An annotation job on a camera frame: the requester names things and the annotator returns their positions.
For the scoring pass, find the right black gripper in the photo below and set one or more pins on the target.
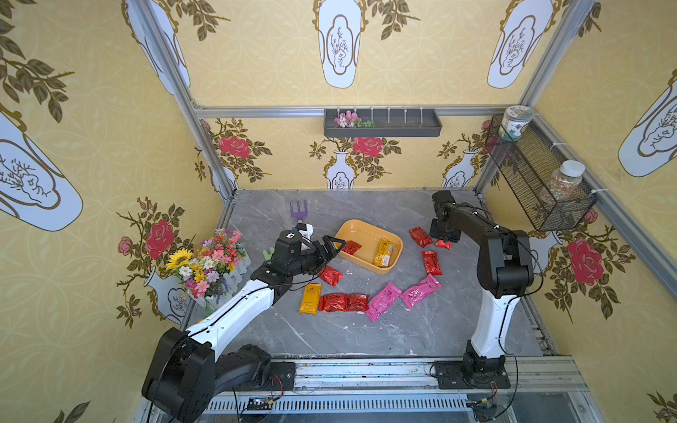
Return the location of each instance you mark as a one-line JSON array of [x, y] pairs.
[[444, 230]]

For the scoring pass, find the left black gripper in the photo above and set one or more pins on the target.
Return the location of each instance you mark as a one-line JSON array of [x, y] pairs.
[[316, 254]]

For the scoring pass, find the red tea bag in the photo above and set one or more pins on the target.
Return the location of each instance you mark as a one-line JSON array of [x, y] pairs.
[[446, 245], [330, 276], [330, 303], [357, 303], [420, 237], [431, 263]]

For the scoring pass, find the orange plastic storage box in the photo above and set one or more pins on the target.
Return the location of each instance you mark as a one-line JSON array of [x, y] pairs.
[[369, 237]]

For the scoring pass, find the yellow tea bag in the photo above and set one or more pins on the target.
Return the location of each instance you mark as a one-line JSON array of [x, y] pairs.
[[311, 299], [384, 253]]

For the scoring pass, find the pink tea bag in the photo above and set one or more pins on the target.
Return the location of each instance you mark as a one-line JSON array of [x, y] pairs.
[[382, 301], [417, 293]]

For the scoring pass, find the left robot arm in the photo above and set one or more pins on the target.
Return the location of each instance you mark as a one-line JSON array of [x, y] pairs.
[[189, 368]]

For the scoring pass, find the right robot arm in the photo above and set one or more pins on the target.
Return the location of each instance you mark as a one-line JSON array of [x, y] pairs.
[[504, 271]]

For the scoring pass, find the purple pink garden fork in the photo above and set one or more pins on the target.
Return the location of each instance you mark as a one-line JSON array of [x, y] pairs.
[[299, 210]]

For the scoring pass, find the green toy rake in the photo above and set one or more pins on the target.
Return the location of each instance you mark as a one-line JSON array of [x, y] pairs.
[[268, 254]]

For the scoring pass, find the artificial flower bouquet fence pot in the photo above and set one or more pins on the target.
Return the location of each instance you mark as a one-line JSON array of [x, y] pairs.
[[212, 273]]

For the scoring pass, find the clear jar white lid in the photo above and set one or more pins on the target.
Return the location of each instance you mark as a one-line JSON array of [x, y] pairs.
[[563, 182]]

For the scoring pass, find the white lidded tin jar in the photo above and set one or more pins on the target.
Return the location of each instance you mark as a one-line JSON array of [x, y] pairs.
[[516, 118]]

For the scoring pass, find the small pink flowers on shelf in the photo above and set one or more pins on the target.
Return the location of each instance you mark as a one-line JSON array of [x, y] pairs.
[[351, 119]]

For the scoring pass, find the small circuit board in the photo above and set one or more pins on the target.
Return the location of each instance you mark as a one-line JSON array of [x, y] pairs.
[[260, 404]]

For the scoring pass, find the black wire wall basket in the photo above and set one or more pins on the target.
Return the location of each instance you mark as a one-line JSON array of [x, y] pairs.
[[527, 165]]

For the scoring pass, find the grey wall shelf tray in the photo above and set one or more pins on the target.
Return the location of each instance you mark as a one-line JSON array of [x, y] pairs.
[[389, 122]]

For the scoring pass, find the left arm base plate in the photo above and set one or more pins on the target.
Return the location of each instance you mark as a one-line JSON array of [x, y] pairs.
[[282, 376]]

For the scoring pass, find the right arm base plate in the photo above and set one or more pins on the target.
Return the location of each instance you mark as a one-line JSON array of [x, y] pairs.
[[458, 375]]

